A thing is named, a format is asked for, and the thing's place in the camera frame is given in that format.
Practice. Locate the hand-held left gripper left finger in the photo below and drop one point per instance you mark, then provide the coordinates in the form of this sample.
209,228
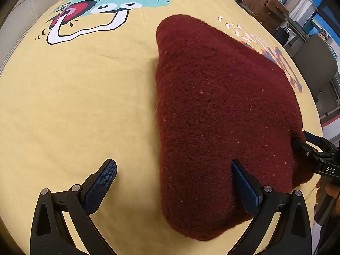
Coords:
102,186

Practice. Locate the dark blue bag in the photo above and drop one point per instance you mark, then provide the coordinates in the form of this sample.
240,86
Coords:
283,35

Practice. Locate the white wardrobe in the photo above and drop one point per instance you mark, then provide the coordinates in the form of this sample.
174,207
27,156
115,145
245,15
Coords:
24,8

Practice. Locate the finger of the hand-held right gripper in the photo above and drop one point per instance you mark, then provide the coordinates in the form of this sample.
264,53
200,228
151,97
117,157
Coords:
318,140
304,148

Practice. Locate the maroon knit sweater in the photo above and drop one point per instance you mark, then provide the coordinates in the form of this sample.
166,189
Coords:
217,111

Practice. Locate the wooden drawer cabinet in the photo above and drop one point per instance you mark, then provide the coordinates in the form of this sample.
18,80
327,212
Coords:
265,5

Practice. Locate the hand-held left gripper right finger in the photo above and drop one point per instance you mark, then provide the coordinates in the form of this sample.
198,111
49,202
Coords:
245,188

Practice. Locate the person's right hand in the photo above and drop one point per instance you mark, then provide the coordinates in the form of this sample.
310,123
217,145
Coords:
334,194

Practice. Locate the grey chair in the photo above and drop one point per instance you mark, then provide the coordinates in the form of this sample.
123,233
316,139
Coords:
316,61

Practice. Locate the yellow printed blanket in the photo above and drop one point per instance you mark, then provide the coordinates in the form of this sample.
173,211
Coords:
79,98

